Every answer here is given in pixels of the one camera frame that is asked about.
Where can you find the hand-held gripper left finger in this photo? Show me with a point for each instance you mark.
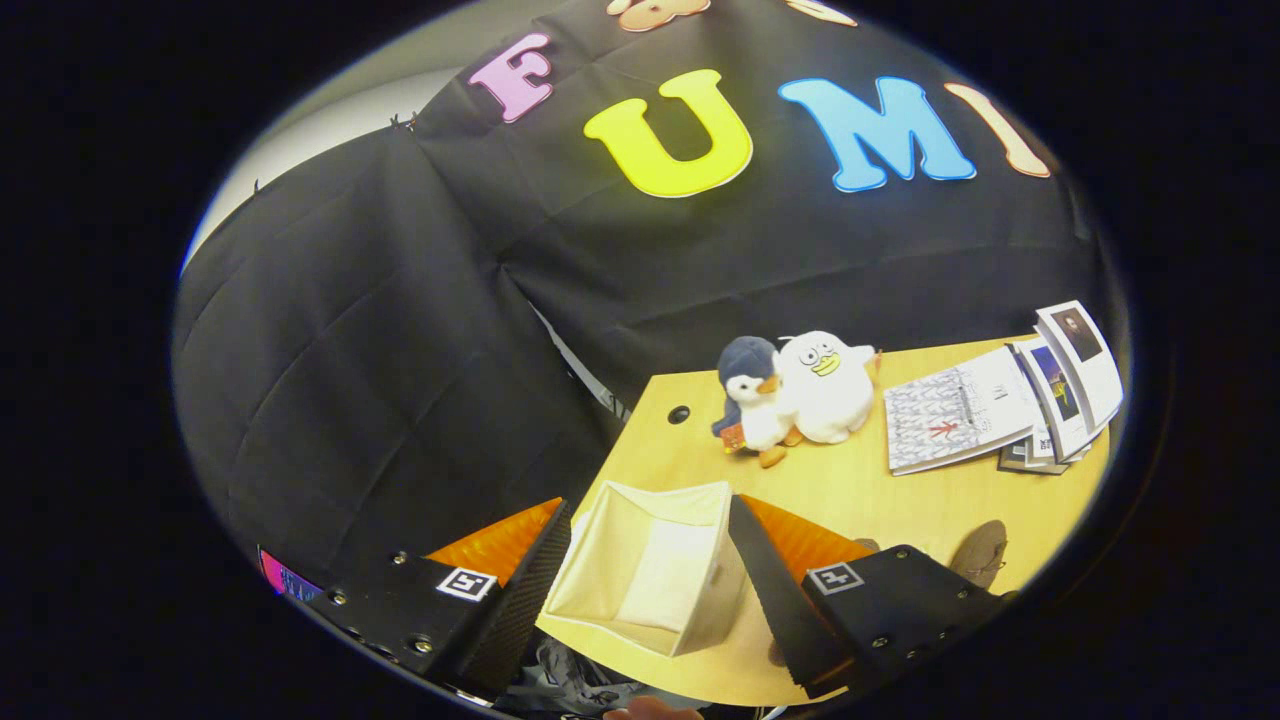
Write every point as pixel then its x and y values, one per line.
pixel 520 600

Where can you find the person's grey patterned clothing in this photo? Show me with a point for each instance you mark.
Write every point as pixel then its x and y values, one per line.
pixel 570 680

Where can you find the white book under stack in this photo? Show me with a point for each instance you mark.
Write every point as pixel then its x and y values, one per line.
pixel 1043 445

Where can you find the beige fabric storage box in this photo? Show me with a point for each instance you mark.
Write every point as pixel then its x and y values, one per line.
pixel 650 570

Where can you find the penguin plush toy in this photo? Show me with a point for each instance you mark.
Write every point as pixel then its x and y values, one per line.
pixel 760 410

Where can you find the grey patterned book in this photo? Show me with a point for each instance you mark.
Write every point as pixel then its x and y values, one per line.
pixel 950 415

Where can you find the white book dark picture cover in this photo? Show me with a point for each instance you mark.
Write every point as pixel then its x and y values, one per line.
pixel 1085 350

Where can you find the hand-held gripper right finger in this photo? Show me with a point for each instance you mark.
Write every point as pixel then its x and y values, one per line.
pixel 785 610

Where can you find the black backdrop cloth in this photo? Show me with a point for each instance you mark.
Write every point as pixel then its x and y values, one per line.
pixel 400 350

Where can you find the dark book under stack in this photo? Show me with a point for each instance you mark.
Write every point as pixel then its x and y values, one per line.
pixel 1030 463

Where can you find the white duck plush toy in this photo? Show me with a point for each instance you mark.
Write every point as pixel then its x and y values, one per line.
pixel 830 400

